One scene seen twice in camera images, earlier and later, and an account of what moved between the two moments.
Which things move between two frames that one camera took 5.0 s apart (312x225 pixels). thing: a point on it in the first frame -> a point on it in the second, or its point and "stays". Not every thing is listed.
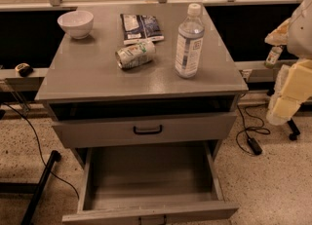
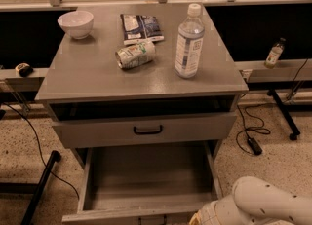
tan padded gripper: [301, 35] -> [208, 213]
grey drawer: [149, 183] stays
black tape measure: [24, 69] stays
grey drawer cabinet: [144, 75] stays
